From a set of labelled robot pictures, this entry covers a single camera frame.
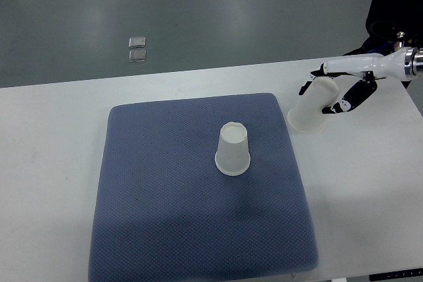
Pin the black table control panel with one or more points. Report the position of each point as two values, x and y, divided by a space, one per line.
396 275

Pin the blue textured mat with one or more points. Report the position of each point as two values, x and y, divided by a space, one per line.
164 212

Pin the black chair at right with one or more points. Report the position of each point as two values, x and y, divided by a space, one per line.
386 18

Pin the silver floor plate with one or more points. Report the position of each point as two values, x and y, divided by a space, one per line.
137 55
137 42

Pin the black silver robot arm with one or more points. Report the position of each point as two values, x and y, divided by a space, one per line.
413 62

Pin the white paper cup on mat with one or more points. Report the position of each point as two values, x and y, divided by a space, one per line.
232 157

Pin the lower silver floor plate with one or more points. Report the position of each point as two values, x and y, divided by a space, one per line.
137 55

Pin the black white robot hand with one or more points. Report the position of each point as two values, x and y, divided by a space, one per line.
392 65

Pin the white paper cup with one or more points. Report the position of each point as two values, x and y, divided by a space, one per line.
307 115
232 157

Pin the upper silver floor plate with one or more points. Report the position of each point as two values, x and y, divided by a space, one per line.
137 42

